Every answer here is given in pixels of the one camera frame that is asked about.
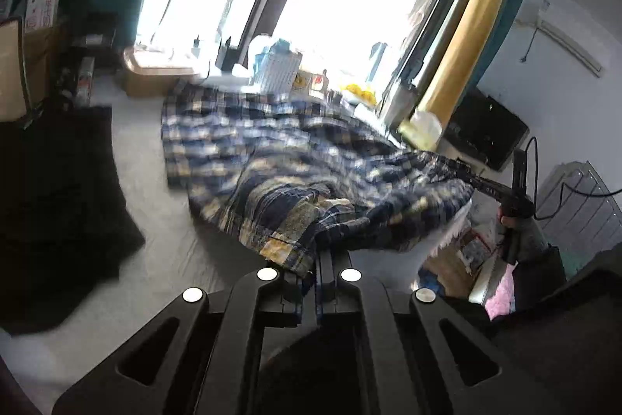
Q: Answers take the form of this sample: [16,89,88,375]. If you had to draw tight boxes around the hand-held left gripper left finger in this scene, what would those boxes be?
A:
[51,267,318,415]

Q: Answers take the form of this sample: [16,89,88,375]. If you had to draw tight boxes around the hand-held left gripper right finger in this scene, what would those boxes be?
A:
[317,249,577,415]

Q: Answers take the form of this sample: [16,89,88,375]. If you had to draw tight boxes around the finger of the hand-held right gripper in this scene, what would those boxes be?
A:
[451,156,510,203]

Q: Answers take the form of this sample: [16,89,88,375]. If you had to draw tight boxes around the blue plaid pants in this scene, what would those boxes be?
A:
[160,82,474,280]

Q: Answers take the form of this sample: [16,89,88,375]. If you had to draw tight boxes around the person's right forearm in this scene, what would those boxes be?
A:
[512,219,567,287]

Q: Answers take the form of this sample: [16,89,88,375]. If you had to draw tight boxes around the person's right hand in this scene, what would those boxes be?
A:
[496,207,518,233]

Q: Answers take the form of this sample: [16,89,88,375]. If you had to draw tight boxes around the black monitor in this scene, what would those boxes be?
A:
[444,88,530,173]

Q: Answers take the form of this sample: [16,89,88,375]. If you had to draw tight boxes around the white radiator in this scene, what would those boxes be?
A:
[535,159,622,261]

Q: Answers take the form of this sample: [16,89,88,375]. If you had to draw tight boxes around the pale green bag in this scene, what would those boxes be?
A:
[398,109,444,144]

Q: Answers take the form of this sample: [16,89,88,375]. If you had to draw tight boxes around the pink cloth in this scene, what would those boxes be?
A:
[486,264,519,321]

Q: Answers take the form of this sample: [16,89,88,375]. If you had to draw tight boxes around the silver metal cylinder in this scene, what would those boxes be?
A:
[381,82,419,127]

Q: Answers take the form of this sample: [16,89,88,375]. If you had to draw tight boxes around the yellow packet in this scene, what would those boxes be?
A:
[340,83,378,107]

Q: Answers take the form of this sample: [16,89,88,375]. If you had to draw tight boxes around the yellow curtain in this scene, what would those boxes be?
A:
[417,0,524,115]

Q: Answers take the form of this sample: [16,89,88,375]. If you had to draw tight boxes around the white air conditioner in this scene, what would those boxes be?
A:
[536,19,606,78]

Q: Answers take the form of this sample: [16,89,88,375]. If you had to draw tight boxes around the white textured bedspread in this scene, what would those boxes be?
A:
[0,72,474,411]

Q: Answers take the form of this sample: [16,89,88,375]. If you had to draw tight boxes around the teal curtain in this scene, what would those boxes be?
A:
[473,0,540,95]

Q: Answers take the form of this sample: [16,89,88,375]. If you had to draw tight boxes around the white mug yellow print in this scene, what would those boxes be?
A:
[292,70,314,94]

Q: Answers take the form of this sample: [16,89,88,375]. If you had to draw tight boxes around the white perforated basket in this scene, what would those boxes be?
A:
[250,38,303,95]

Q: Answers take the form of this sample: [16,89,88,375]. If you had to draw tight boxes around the blue cloth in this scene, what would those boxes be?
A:
[262,38,295,58]

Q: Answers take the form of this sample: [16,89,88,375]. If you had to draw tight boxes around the black power adapter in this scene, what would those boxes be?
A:
[215,37,240,70]

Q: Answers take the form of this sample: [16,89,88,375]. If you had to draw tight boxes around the black cloth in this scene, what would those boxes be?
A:
[0,104,147,336]

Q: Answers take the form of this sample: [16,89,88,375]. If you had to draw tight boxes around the beige basket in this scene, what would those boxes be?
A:
[117,46,203,99]

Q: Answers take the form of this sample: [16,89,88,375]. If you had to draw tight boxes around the long red white box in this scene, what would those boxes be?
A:
[73,55,96,105]

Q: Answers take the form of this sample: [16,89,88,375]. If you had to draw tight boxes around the cardboard box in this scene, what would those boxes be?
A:
[21,19,69,105]

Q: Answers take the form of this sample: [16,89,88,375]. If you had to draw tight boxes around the black framed board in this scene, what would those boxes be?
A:
[0,16,35,125]

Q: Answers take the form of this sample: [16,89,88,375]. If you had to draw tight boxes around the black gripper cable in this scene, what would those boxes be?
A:
[522,135,622,221]

